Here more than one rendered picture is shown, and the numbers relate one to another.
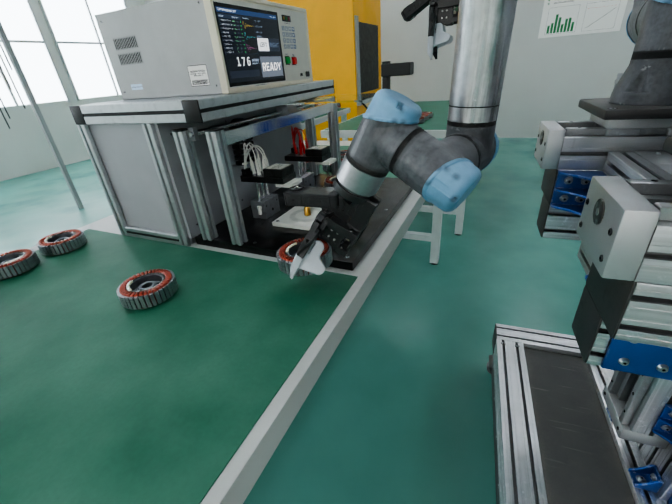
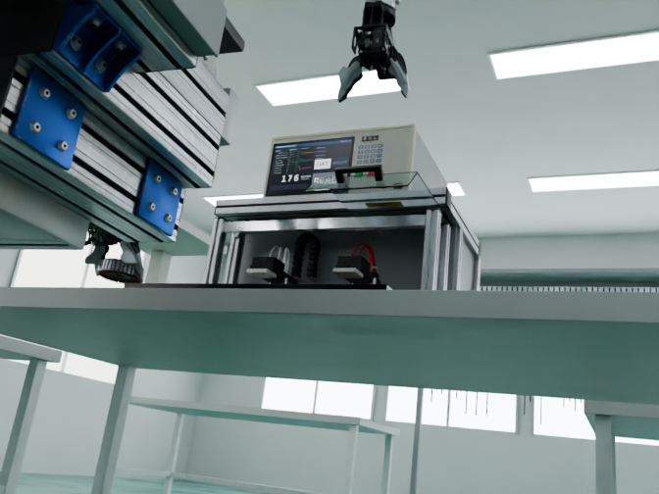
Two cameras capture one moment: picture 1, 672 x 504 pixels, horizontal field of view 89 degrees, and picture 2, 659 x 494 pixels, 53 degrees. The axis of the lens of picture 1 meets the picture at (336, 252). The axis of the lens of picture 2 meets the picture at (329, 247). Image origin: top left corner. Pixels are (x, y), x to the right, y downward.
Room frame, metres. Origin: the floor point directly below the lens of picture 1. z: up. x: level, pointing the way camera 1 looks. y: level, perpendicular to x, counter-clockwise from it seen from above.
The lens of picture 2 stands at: (1.08, -1.55, 0.43)
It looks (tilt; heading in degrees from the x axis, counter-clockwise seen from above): 18 degrees up; 89
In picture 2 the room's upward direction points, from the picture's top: 7 degrees clockwise
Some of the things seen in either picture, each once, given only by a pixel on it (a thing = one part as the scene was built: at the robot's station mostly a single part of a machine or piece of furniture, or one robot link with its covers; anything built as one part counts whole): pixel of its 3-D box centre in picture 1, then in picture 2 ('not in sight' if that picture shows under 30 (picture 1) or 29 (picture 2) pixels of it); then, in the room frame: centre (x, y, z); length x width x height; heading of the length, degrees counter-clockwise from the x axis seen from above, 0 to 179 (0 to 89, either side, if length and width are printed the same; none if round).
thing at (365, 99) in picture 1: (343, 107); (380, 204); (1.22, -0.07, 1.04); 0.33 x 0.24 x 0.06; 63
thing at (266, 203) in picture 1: (265, 205); not in sight; (0.99, 0.20, 0.80); 0.08 x 0.05 x 0.06; 153
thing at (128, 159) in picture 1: (138, 185); not in sight; (0.93, 0.52, 0.91); 0.28 x 0.03 x 0.32; 63
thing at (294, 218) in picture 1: (307, 216); not in sight; (0.93, 0.07, 0.78); 0.15 x 0.15 x 0.01; 63
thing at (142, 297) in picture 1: (148, 288); not in sight; (0.62, 0.40, 0.77); 0.11 x 0.11 x 0.04
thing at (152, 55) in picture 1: (218, 52); (360, 191); (1.19, 0.30, 1.22); 0.44 x 0.39 x 0.20; 153
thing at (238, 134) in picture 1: (288, 119); (319, 223); (1.08, 0.11, 1.03); 0.62 x 0.01 x 0.03; 153
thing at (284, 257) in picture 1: (304, 255); (121, 271); (0.61, 0.06, 0.82); 0.11 x 0.11 x 0.04
